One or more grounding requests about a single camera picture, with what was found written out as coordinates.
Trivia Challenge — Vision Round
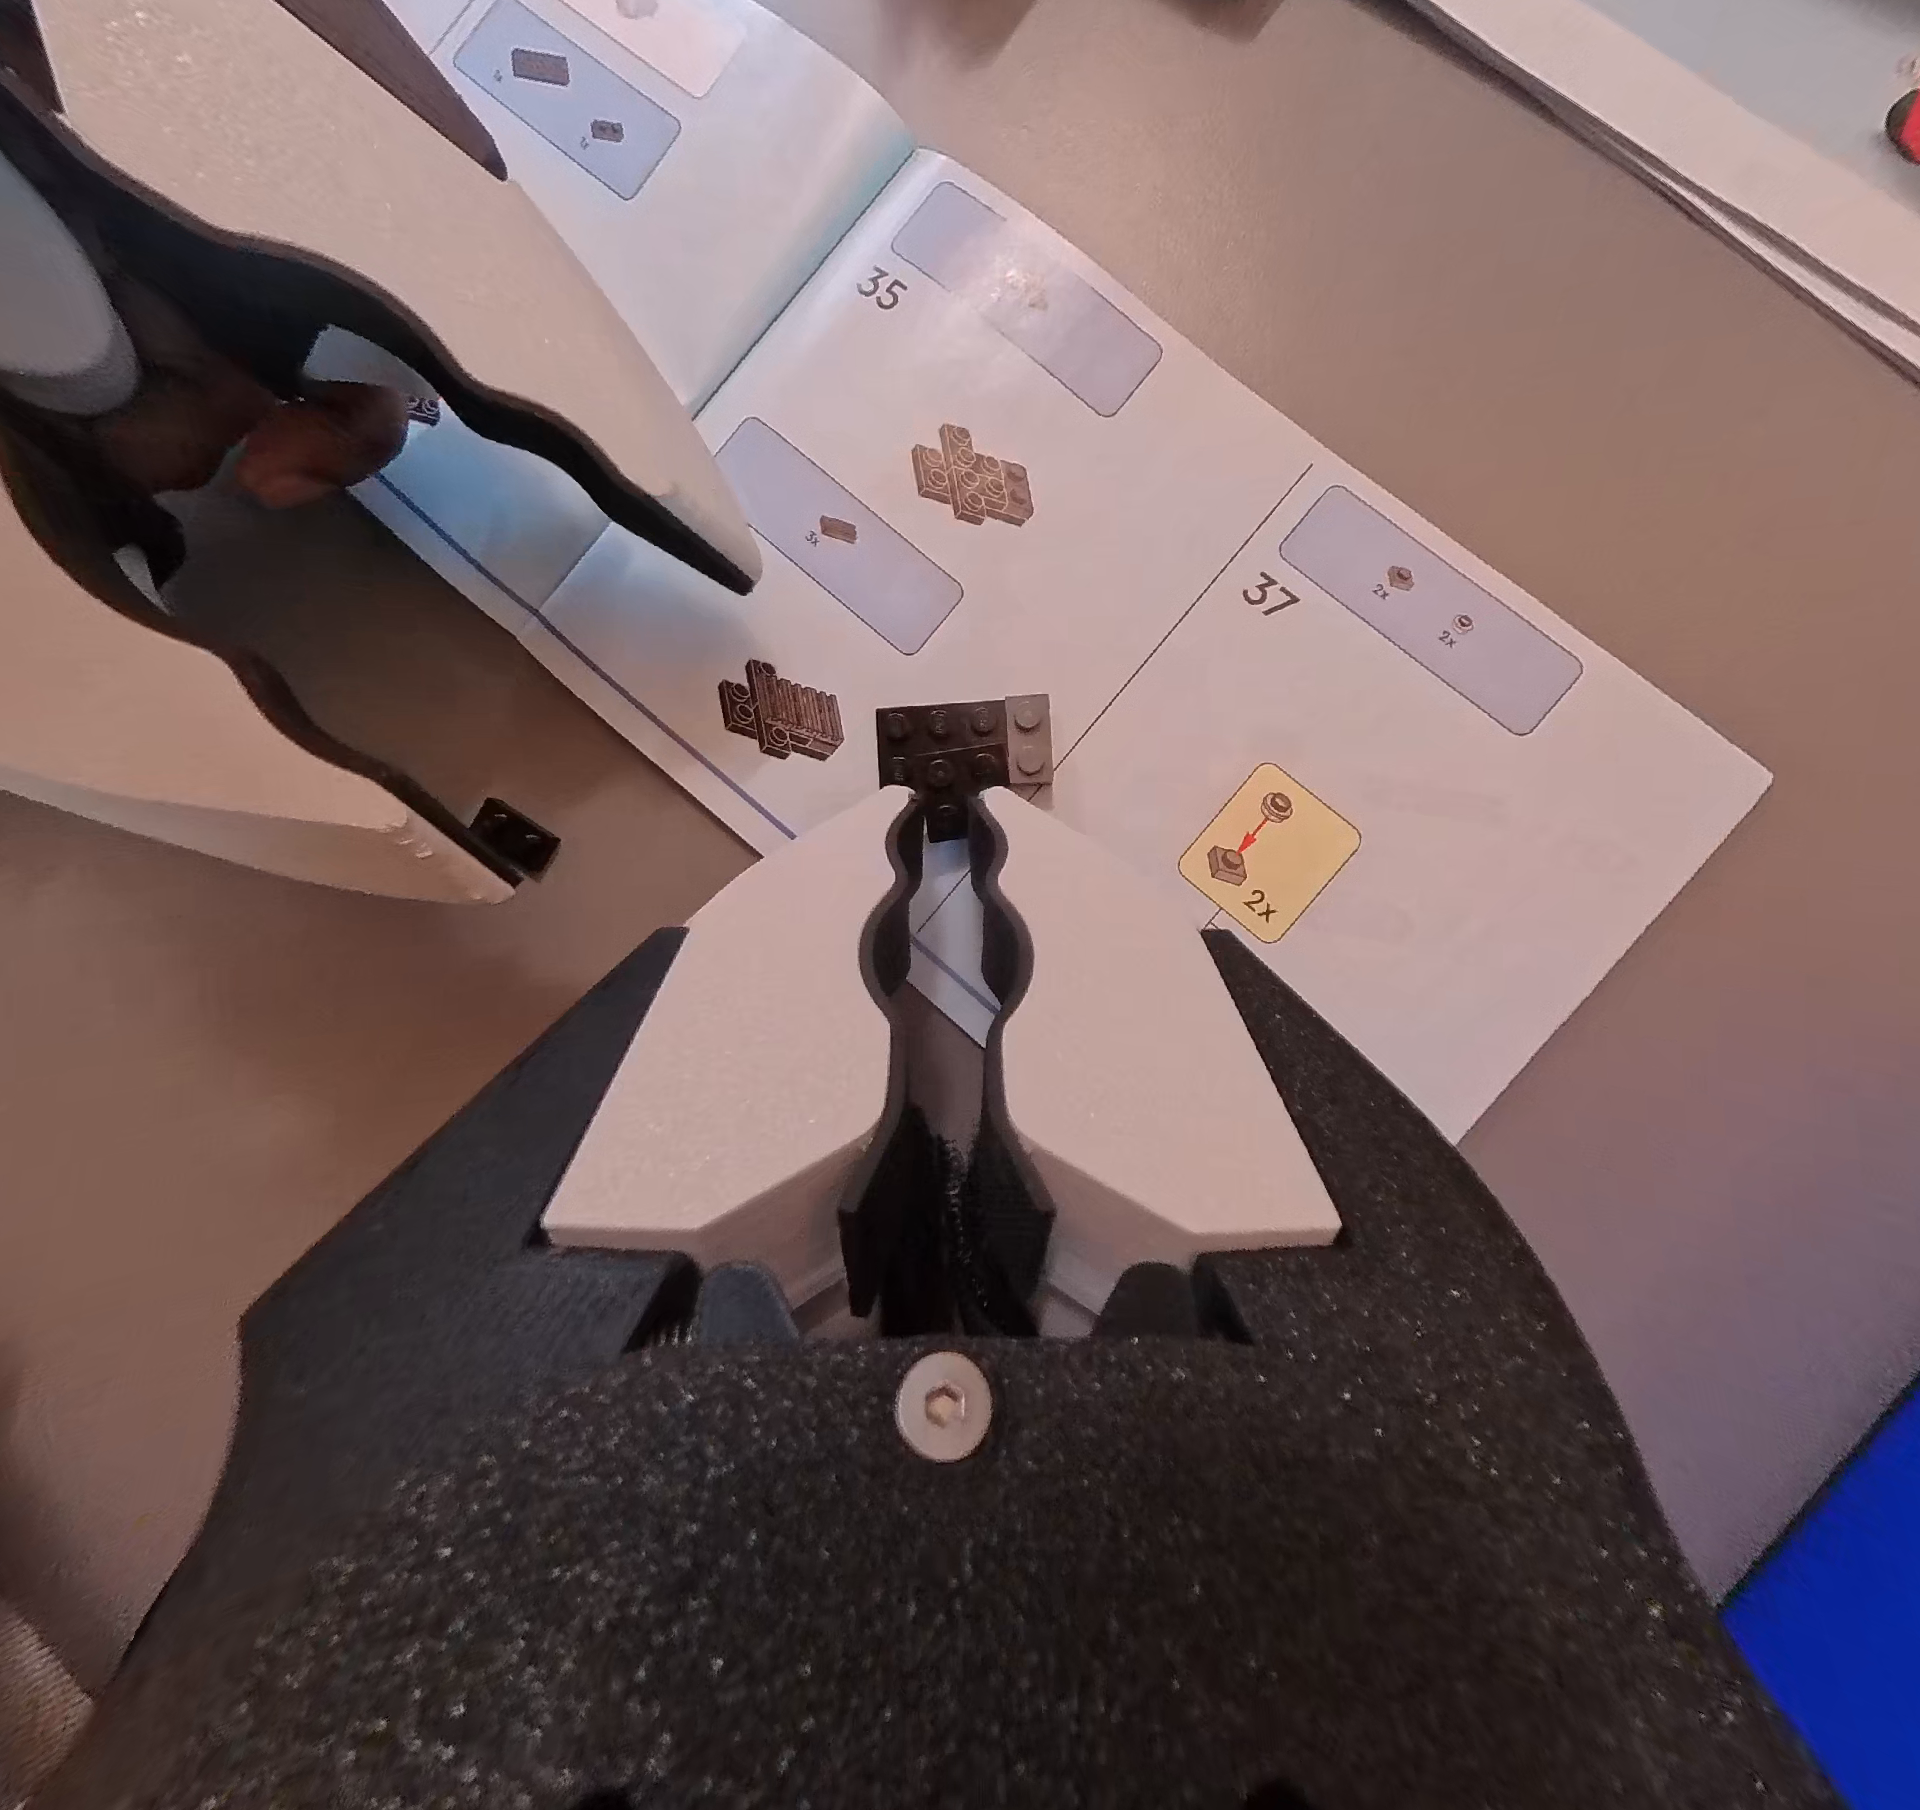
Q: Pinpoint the open lego instruction booklet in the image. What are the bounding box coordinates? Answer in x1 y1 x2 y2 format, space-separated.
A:
348 0 1776 1148

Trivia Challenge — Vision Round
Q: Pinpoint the person's left hand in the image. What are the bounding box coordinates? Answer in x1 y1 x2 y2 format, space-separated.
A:
141 325 426 512

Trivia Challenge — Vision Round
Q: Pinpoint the blue plastic bin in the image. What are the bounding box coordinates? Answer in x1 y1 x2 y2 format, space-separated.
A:
1720 1416 1920 1810

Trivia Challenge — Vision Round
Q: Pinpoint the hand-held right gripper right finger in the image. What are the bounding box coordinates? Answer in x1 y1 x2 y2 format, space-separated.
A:
971 786 1344 1320

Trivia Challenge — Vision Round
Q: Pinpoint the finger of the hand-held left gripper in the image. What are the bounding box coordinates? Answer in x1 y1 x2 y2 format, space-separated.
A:
0 405 530 912
0 0 761 601

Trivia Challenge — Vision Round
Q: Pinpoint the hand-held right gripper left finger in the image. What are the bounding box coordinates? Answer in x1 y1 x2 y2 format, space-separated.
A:
539 795 920 1313

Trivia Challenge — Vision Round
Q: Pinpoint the closed lego instruction booklet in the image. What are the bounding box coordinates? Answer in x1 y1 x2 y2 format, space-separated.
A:
1301 0 1920 383

